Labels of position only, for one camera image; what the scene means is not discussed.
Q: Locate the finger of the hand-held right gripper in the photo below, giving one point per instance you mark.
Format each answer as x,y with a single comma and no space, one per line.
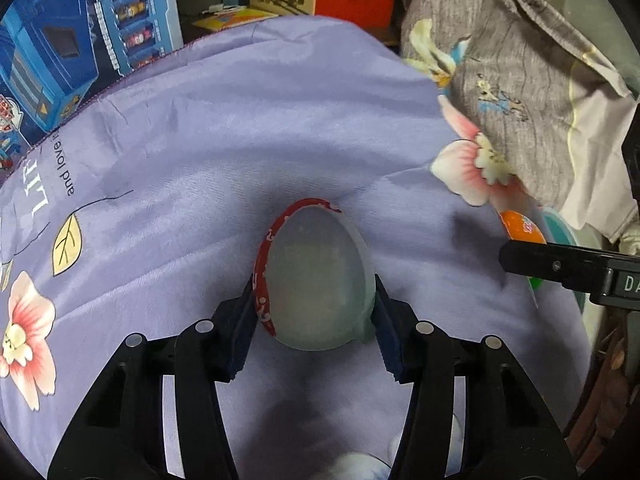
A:
550,262

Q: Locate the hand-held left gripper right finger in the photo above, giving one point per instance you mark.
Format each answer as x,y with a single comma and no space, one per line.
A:
395,340

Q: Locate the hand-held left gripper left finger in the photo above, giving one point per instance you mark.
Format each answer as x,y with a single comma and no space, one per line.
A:
240,330

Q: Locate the orange green egg capsule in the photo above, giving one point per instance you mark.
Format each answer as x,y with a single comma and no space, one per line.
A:
520,227

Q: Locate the red rimmed clear egg half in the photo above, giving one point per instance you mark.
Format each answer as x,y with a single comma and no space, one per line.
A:
315,280

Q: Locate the purple floral tablecloth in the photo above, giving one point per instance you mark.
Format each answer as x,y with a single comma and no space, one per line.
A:
250,135

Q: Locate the grey floral cloth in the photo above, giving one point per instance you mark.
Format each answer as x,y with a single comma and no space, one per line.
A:
525,60

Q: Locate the yellow book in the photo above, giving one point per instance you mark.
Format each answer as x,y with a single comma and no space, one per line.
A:
230,17

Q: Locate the dark blue toy box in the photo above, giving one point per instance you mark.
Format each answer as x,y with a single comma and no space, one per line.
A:
75,35

